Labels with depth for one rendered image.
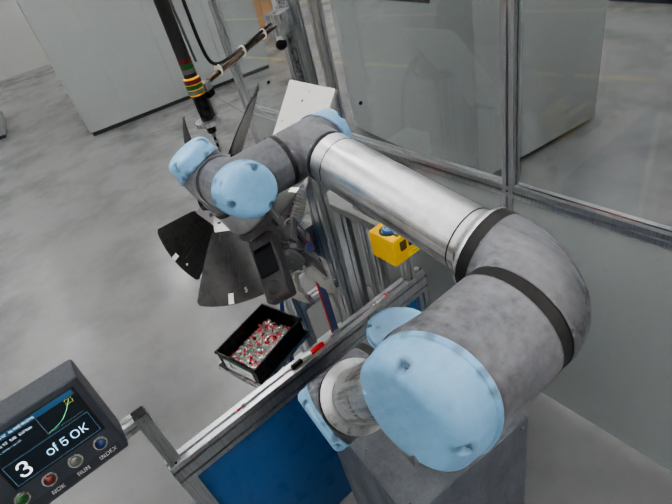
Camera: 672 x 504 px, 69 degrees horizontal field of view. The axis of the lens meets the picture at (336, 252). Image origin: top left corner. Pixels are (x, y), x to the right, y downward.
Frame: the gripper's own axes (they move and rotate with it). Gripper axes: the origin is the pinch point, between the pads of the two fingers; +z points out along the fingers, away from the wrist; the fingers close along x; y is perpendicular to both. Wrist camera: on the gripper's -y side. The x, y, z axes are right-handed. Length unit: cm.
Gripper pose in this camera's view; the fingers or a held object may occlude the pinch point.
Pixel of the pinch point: (320, 297)
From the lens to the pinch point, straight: 89.8
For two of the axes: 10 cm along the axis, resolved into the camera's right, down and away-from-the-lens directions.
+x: -8.4, 4.3, 3.5
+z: 5.5, 6.2, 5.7
